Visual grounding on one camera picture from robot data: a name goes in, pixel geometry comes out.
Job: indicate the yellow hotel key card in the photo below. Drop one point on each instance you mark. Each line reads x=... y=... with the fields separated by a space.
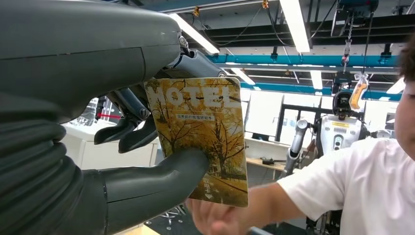
x=201 y=129

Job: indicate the clear plastic bottle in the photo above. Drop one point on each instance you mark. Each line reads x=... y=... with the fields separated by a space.
x=86 y=113

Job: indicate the person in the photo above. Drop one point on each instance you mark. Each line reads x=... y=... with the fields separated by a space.
x=373 y=181

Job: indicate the orange hoist pendant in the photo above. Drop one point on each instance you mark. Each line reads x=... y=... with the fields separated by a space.
x=358 y=94

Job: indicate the white desk shelf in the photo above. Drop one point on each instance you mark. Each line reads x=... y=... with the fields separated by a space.
x=97 y=152

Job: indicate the white humanoid robot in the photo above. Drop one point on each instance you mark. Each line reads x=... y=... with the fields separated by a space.
x=338 y=133

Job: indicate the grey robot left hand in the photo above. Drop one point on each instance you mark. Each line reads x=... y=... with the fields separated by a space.
x=81 y=48

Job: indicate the long ceiling light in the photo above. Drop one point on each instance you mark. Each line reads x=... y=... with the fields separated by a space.
x=243 y=76
x=196 y=34
x=396 y=86
x=316 y=79
x=295 y=22

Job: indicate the wooden background desk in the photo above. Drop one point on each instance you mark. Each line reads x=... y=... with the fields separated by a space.
x=269 y=164

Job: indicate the chrome stool base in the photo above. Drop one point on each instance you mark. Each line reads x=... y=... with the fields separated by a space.
x=168 y=216

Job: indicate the blue ceiling beam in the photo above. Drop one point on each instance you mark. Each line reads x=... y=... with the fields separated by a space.
x=291 y=88
x=291 y=60

